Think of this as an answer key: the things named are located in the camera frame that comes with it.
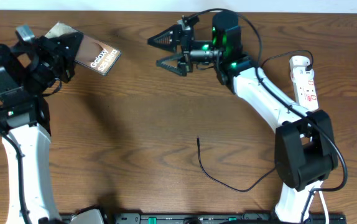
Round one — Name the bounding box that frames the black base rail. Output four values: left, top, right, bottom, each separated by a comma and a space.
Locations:
58, 205, 346, 224

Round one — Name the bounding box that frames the white power strip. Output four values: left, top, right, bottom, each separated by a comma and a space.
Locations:
289, 55, 319, 111

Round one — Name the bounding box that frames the black charging cable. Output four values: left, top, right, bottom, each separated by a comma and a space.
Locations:
196, 49, 315, 193

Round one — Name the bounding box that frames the white power strip cord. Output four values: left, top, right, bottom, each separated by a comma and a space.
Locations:
317, 189, 330, 224

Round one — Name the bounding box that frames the white charger adapter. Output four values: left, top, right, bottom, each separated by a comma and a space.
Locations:
290, 67, 315, 83

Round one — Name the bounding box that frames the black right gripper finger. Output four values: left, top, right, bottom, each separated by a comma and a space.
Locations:
147, 24, 182, 52
156, 54, 187, 77

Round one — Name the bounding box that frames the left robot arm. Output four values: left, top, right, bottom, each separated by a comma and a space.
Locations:
0, 28, 84, 223

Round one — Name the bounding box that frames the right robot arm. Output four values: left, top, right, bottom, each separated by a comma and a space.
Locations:
147, 9, 345, 223

